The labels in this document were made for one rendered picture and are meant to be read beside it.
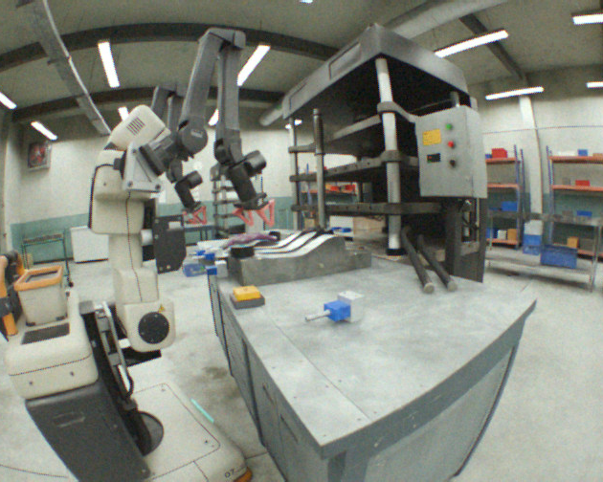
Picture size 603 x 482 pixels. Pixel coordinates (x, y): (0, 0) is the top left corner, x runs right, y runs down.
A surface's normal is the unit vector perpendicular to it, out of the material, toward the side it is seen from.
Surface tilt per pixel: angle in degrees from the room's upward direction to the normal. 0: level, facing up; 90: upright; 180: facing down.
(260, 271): 90
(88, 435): 90
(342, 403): 0
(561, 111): 90
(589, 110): 90
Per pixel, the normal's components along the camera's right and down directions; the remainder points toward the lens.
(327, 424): -0.04, -0.99
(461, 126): -0.91, 0.10
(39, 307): 0.74, 0.10
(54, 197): 0.48, 0.10
